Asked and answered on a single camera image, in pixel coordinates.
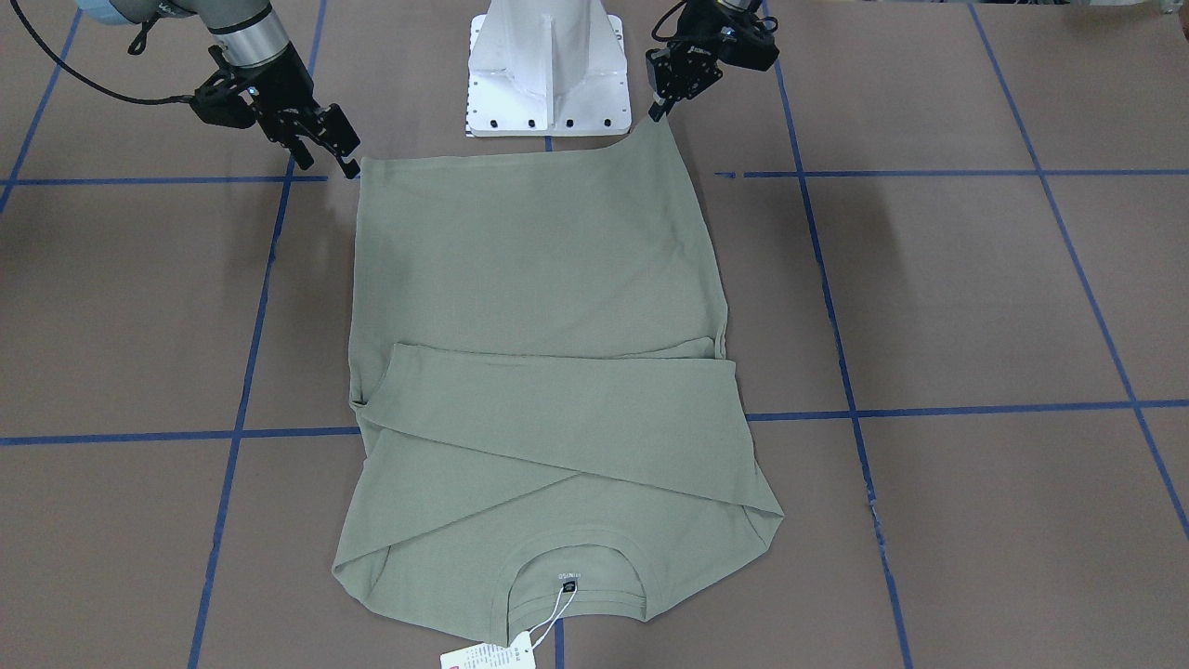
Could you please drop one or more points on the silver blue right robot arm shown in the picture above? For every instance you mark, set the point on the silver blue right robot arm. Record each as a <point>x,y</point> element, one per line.
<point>251,32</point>

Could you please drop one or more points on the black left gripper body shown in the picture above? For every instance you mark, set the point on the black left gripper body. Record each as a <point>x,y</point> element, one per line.
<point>699,58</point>

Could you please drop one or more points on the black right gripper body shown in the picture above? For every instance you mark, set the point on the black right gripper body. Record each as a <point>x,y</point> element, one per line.
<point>276,93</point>

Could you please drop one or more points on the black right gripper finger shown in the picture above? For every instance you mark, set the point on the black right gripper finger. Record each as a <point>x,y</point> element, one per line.
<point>333,132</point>
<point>299,152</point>

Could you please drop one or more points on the olive green long-sleeve shirt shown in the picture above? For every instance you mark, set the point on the olive green long-sleeve shirt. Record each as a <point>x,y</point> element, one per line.
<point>540,378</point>

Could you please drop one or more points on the white paper clothing tag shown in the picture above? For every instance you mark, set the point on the white paper clothing tag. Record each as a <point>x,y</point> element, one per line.
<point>520,654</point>

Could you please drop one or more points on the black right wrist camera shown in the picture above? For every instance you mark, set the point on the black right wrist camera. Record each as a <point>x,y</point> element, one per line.
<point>222,106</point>

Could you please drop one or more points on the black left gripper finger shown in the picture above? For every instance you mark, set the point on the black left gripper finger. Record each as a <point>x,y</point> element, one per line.
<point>679,71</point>

